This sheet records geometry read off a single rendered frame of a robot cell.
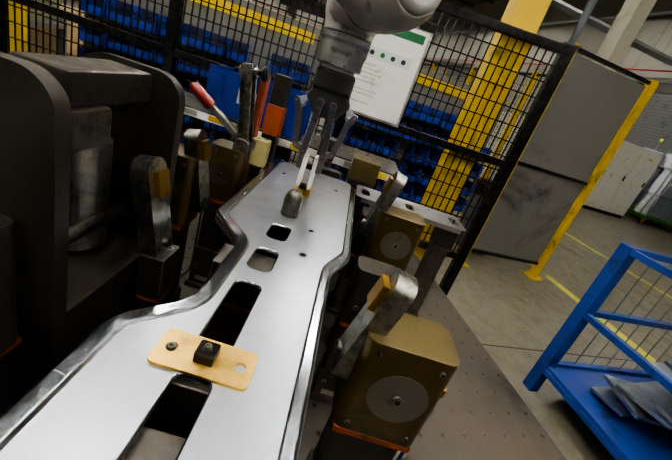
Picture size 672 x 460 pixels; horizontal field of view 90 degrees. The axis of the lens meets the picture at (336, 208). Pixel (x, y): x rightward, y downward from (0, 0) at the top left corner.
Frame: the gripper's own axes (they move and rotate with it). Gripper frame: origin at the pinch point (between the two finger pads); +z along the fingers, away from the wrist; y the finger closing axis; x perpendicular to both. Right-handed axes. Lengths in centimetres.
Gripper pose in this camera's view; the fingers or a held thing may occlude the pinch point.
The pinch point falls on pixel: (307, 170)
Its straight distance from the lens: 70.8
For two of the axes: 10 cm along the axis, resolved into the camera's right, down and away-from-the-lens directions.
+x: 0.8, -3.5, 9.3
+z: -3.0, 8.8, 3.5
